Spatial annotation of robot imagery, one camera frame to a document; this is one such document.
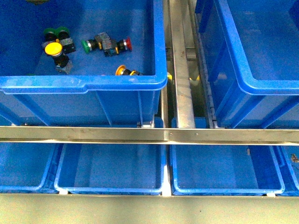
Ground large blue empty bin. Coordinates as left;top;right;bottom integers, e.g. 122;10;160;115
195;0;299;129

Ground yellow push button at rim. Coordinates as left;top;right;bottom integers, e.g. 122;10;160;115
115;65;143;76

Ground large blue bin with buttons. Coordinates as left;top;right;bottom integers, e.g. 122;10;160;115
0;0;167;126

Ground lower centre-right blue bin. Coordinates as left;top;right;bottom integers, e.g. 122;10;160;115
170;145;285;196

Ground small dark metal parts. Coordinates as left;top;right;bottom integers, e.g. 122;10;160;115
290;154;299;163

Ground lower centre-left blue bin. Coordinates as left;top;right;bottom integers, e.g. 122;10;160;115
54;144;166;196

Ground green push button centre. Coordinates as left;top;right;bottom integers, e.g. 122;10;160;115
81;32;111;54

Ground steel front cross rail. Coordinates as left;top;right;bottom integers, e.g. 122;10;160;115
0;126;299;146

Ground lower far-left blue bin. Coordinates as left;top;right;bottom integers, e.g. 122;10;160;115
0;143;63;194

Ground green push button far left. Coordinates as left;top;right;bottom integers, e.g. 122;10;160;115
42;28;58;48

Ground steel centre divider rail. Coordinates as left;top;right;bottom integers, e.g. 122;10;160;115
169;0;195;128

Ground lower far-right blue bin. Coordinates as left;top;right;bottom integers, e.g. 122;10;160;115
273;146;299;196

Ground yellow mushroom push button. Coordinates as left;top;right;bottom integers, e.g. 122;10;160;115
44;42;72;75

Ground red push button lying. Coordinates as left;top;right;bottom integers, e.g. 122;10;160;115
102;37;132;57

